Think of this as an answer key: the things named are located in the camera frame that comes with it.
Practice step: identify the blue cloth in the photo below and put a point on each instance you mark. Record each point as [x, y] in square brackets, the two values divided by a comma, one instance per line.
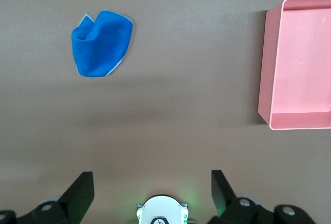
[103, 43]

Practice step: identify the pink plastic bin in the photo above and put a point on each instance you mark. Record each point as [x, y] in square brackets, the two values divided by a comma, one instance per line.
[300, 66]

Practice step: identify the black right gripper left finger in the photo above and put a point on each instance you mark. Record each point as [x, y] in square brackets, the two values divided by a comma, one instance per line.
[75, 203]

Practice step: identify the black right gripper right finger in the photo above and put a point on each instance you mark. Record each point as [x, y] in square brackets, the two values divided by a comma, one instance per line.
[225, 203]

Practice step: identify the brown table mat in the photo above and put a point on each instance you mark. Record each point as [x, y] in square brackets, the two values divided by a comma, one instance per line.
[181, 105]

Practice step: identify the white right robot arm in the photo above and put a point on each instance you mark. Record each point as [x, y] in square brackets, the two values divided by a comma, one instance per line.
[161, 208]

